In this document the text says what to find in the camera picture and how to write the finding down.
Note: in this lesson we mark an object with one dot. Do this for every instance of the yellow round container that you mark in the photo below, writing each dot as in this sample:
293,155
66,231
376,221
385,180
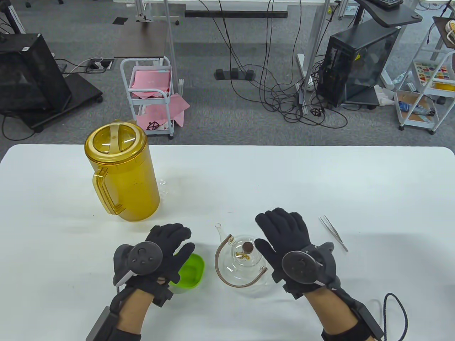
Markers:
444,86

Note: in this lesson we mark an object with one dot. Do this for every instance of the white rolling cart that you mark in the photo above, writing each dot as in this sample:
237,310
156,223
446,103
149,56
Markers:
151,102

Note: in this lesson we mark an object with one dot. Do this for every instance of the dark brown side table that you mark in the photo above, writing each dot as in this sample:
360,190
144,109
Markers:
142,39

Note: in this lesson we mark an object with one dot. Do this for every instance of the person's left hand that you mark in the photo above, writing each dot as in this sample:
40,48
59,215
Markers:
170,241

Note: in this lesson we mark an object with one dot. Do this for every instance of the blue packet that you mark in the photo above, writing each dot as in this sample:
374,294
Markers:
416,108

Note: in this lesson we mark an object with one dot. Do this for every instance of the black rolling base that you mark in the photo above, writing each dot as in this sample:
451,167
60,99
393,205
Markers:
78,88

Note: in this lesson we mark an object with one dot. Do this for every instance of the black hand controller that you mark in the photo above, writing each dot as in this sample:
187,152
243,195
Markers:
300,266
145,257

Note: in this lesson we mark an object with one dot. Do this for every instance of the colourful puzzle board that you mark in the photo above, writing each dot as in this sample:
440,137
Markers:
430,72

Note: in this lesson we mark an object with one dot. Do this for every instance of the clear water puddle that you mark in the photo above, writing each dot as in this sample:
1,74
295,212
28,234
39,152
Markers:
163,186

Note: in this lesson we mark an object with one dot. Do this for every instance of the person's right hand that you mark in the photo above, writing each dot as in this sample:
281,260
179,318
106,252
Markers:
284,231

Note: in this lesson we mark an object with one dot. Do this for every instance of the black keyboard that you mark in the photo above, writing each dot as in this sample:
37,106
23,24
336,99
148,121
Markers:
387,3

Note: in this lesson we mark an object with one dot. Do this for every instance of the metal tweezers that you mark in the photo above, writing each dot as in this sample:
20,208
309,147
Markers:
341,243

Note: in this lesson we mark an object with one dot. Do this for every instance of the white desk leg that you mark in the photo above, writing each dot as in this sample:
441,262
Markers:
316,42

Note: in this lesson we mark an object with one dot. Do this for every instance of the glass teapot with infuser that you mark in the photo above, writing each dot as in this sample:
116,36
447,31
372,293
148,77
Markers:
227,270

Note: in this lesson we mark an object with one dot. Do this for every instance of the green plastic bowl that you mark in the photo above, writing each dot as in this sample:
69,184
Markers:
193,270

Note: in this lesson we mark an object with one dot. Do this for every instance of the black keyboard tray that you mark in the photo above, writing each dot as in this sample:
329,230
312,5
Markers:
394,16

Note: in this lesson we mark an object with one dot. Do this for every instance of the person's right forearm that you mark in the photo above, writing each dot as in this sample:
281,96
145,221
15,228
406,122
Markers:
330,312

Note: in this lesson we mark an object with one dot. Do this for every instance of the glass teapot lid cork knob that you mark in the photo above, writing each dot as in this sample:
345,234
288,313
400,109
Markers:
248,246

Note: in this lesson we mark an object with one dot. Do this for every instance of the black desk foot bar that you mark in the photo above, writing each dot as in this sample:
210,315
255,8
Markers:
234,14

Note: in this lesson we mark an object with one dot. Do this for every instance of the brown tray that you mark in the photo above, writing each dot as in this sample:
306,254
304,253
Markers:
440,39

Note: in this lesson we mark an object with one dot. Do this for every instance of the person's left forearm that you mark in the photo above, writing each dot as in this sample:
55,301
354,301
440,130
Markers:
133,309

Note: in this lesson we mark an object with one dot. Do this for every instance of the white utility cart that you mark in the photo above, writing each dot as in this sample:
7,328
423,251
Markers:
416,124

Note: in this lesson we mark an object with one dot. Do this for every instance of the aluminium pole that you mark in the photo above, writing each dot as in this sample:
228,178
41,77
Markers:
170,53

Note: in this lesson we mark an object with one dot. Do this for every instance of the black computer tower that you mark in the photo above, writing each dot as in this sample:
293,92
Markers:
355,64

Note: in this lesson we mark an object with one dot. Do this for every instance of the white plastic bags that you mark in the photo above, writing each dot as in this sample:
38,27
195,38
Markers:
384,96

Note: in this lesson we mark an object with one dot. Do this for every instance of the yellow plastic pitcher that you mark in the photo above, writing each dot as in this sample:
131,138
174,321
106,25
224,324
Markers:
135,191

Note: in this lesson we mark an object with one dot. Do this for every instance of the pink paper sheets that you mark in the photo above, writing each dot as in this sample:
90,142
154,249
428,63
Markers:
149,80

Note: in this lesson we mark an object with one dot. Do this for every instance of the dried chrysanthemum flowers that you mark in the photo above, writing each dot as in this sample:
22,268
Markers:
245,256

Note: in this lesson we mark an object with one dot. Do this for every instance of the floor socket box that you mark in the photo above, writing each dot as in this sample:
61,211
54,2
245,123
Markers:
101,64

